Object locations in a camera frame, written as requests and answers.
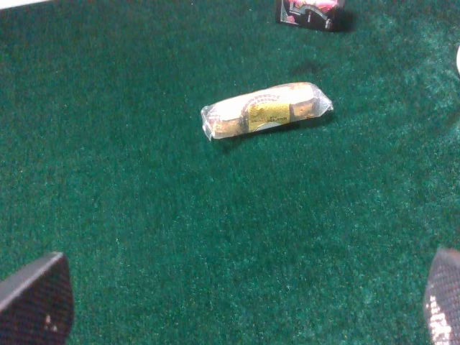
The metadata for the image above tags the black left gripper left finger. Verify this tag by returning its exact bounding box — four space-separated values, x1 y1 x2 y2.
1 252 74 344

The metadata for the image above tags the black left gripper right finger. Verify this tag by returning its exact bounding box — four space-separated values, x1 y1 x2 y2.
423 248 459 345

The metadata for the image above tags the green velvet table cloth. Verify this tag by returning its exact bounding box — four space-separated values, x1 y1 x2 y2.
1 1 459 344

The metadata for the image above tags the cream ceramic teapot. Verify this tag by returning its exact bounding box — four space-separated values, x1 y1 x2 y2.
456 47 460 74

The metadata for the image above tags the clear wrapped snack packet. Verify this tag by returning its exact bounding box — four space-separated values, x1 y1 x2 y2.
201 82 334 140

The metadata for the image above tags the black pink small box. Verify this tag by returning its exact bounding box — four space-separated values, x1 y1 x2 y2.
275 0 345 32

